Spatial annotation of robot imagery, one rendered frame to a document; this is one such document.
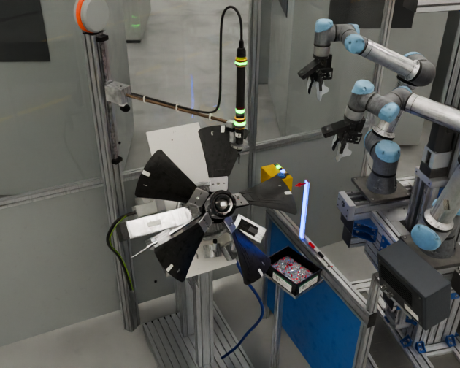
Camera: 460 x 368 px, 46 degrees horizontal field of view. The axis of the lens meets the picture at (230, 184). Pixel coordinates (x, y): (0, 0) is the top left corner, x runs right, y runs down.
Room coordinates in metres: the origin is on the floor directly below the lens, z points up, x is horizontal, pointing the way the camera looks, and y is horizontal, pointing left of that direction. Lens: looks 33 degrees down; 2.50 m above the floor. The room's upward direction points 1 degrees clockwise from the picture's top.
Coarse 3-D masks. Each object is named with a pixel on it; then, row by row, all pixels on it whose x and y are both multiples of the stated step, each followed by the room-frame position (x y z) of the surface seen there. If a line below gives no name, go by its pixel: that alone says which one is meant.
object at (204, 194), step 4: (196, 188) 1.88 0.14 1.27; (196, 192) 1.88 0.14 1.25; (200, 192) 1.88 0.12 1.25; (204, 192) 1.88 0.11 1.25; (192, 196) 1.88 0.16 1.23; (196, 196) 1.88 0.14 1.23; (200, 196) 1.88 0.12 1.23; (204, 196) 1.88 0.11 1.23; (188, 200) 1.88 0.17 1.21; (192, 200) 1.88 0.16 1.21; (196, 200) 1.88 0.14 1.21; (200, 200) 1.88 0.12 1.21; (204, 200) 1.88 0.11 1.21; (196, 204) 1.88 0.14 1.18; (200, 204) 1.88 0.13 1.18
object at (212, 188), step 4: (224, 176) 1.96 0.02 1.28; (212, 180) 1.97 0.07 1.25; (216, 180) 1.96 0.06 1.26; (220, 180) 1.95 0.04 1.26; (224, 180) 1.94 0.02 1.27; (216, 184) 1.95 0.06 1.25; (220, 184) 1.94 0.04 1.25; (224, 184) 1.93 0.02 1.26; (212, 188) 1.95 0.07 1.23; (216, 188) 1.94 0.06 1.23; (220, 188) 1.93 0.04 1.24; (224, 188) 1.92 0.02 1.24
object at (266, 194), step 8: (264, 184) 2.05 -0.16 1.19; (272, 184) 2.05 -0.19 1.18; (240, 192) 1.98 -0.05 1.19; (248, 192) 1.98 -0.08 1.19; (256, 192) 1.99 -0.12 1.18; (264, 192) 1.99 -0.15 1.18; (272, 192) 2.00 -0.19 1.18; (280, 192) 2.01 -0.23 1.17; (248, 200) 1.91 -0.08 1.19; (256, 200) 1.92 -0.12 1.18; (264, 200) 1.93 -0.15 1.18; (272, 200) 1.94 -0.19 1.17; (280, 200) 1.96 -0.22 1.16; (288, 200) 1.97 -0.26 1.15; (272, 208) 1.90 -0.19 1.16; (280, 208) 1.91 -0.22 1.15; (288, 208) 1.93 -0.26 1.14
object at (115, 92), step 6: (108, 84) 2.25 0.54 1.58; (114, 84) 2.25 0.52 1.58; (120, 84) 2.25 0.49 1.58; (126, 84) 2.25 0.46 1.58; (108, 90) 2.22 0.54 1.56; (114, 90) 2.20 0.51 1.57; (120, 90) 2.18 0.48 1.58; (126, 90) 2.22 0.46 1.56; (108, 96) 2.22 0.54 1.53; (114, 96) 2.20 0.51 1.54; (120, 96) 2.18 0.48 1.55; (114, 102) 2.20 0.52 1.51; (120, 102) 2.18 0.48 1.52
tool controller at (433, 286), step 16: (400, 240) 1.57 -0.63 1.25; (384, 256) 1.50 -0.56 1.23; (400, 256) 1.49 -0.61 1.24; (416, 256) 1.48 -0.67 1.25; (384, 272) 1.50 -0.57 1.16; (400, 272) 1.42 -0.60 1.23; (416, 272) 1.41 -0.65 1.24; (432, 272) 1.39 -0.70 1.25; (384, 288) 1.49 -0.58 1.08; (400, 288) 1.42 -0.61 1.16; (416, 288) 1.34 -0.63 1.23; (432, 288) 1.33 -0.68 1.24; (448, 288) 1.34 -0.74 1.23; (400, 304) 1.43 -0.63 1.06; (416, 304) 1.34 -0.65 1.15; (432, 304) 1.31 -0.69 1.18; (448, 304) 1.35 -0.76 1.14; (416, 320) 1.35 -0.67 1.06; (432, 320) 1.32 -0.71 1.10
